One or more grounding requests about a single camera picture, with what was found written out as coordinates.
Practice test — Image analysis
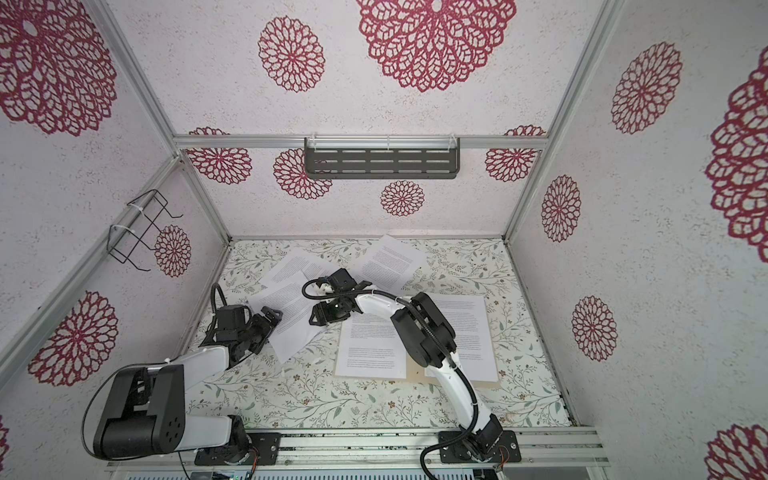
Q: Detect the brown cardboard folder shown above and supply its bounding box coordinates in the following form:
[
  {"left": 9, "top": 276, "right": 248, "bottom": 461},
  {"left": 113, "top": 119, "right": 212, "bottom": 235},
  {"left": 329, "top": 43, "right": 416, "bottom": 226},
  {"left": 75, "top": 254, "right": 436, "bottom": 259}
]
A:
[{"left": 335, "top": 293, "right": 502, "bottom": 390}]

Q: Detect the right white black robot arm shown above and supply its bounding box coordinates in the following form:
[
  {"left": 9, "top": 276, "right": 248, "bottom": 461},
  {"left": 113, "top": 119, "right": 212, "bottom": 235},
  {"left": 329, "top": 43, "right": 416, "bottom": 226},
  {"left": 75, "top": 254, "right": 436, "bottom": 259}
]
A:
[{"left": 301, "top": 268, "right": 503, "bottom": 479}]

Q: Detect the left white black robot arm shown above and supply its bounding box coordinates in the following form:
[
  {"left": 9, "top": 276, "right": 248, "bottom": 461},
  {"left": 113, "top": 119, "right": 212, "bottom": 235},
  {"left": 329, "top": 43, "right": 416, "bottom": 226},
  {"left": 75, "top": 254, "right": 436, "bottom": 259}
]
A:
[{"left": 81, "top": 285, "right": 283, "bottom": 465}]

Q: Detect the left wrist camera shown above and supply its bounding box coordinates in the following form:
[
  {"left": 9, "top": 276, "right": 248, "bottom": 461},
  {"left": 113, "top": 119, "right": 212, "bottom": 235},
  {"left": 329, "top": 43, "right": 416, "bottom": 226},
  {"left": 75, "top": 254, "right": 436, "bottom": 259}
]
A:
[{"left": 213, "top": 304, "right": 251, "bottom": 342}]

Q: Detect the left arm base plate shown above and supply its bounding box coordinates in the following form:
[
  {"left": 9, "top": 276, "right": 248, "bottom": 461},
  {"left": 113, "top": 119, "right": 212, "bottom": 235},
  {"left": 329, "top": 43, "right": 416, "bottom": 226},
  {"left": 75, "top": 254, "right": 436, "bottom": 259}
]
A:
[{"left": 194, "top": 433, "right": 281, "bottom": 466}]

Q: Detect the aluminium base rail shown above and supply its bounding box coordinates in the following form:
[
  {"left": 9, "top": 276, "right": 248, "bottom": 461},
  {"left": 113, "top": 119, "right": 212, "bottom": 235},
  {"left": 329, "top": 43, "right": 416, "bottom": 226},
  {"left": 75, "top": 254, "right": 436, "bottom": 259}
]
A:
[{"left": 100, "top": 427, "right": 610, "bottom": 479}]

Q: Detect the dark grey wall shelf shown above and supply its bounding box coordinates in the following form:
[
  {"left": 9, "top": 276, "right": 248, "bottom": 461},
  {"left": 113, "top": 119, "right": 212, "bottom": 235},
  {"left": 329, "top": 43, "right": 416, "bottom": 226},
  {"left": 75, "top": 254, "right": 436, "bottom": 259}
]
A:
[{"left": 303, "top": 137, "right": 461, "bottom": 180}]

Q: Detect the black wire wall rack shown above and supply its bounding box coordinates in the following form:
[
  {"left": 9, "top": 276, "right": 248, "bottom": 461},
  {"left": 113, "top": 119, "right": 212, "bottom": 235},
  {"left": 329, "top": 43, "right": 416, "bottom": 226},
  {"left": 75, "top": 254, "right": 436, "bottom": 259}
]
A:
[{"left": 106, "top": 189, "right": 183, "bottom": 272}]

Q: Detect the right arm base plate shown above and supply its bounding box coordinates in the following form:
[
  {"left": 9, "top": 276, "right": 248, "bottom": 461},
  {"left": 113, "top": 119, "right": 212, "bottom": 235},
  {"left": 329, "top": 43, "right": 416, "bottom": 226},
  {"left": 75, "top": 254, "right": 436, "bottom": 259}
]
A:
[{"left": 439, "top": 430, "right": 522, "bottom": 464}]

